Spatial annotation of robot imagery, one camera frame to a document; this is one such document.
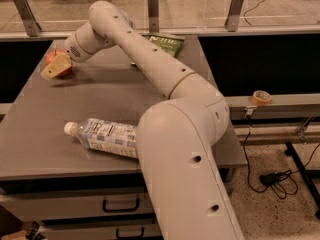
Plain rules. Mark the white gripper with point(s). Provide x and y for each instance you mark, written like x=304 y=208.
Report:
x=72 y=49

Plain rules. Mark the red apple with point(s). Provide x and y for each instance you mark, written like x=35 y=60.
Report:
x=59 y=65

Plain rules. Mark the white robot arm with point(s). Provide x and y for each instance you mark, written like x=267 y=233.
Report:
x=174 y=138

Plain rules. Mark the clear plastic water bottle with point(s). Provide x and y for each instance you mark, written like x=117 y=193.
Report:
x=111 y=137

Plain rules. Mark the green chip bag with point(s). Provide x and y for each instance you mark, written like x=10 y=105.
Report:
x=168 y=43

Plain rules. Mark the orange tape roll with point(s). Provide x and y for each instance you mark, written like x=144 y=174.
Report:
x=261 y=98

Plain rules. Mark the black stand leg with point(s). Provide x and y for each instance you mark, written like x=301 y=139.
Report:
x=308 y=176

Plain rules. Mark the left metal railing post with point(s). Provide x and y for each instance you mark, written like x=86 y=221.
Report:
x=31 y=26

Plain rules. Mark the metal railing post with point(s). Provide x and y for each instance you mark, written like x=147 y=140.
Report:
x=31 y=26
x=153 y=15
x=232 y=20

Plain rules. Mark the middle metal railing post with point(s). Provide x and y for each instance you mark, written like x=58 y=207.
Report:
x=153 y=15

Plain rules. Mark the upper black drawer handle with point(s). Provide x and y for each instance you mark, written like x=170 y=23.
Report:
x=120 y=206

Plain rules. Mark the black drawer handle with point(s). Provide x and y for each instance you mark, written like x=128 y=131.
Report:
x=120 y=206
x=130 y=234

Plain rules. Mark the right metal railing post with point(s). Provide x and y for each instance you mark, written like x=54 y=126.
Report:
x=232 y=20

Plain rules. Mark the lower black drawer handle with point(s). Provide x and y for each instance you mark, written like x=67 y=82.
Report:
x=130 y=234

